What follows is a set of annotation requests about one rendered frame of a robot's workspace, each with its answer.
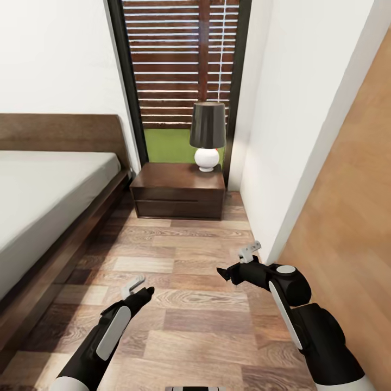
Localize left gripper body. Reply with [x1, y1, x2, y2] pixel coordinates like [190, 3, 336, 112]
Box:
[124, 287, 152, 315]

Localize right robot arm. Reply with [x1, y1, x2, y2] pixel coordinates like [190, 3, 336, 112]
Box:
[216, 241, 376, 391]

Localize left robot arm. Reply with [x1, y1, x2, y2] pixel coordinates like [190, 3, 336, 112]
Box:
[47, 275, 155, 391]

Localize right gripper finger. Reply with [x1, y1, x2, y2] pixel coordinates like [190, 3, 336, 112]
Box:
[216, 268, 231, 281]

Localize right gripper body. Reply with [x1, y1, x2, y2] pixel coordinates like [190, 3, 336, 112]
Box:
[228, 255, 262, 287]

